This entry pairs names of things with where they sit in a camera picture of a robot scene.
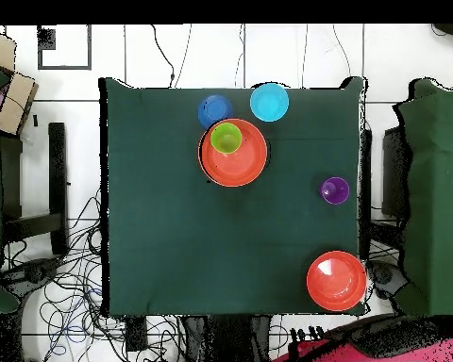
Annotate large orange bowl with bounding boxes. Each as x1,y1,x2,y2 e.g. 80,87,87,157
197,118,269,189
306,250,368,313

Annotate green cup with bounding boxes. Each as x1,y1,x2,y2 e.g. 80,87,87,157
210,123,243,156

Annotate small dark blue bowl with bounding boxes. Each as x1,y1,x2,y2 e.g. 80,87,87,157
197,94,236,129

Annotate small light blue bowl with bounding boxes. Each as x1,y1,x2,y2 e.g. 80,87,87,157
249,82,291,123

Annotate dark green table cloth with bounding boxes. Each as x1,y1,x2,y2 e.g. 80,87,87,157
98,76,368,317

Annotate purple cup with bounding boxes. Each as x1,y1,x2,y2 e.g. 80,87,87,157
318,176,351,206

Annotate black power strip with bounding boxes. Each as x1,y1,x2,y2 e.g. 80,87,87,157
125,315,149,353

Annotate black box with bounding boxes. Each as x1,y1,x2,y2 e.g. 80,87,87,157
380,125,412,220

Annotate grey stand foot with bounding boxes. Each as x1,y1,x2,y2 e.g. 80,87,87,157
367,259,409,301
0,255,65,299

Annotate black floor cable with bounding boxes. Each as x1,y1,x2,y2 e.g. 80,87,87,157
149,24,176,89

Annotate black chair frame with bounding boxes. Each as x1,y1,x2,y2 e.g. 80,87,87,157
1,122,70,257

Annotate black square floor frame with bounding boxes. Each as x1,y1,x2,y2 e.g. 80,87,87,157
37,24,92,72

